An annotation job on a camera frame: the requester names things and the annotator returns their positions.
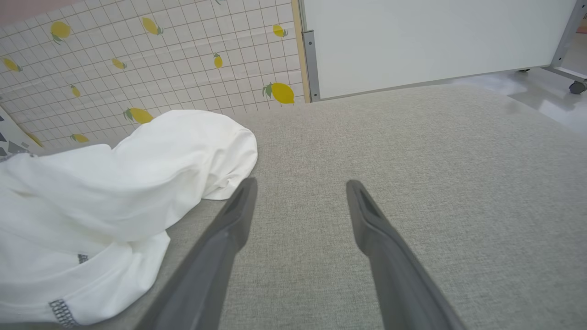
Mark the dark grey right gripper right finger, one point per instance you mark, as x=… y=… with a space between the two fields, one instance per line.
x=399 y=275

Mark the white garment with grey stitching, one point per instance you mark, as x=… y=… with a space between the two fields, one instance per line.
x=114 y=192

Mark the grey metal leg with caster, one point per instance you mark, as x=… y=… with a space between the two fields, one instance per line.
x=571 y=41

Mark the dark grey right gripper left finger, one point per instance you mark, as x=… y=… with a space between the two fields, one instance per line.
x=206 y=270

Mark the grey fabric sofa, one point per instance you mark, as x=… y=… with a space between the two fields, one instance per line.
x=412 y=160

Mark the white partition board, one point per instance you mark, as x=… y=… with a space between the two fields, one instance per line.
x=412 y=41

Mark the geometric patterned cushion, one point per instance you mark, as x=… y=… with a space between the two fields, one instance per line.
x=11 y=137

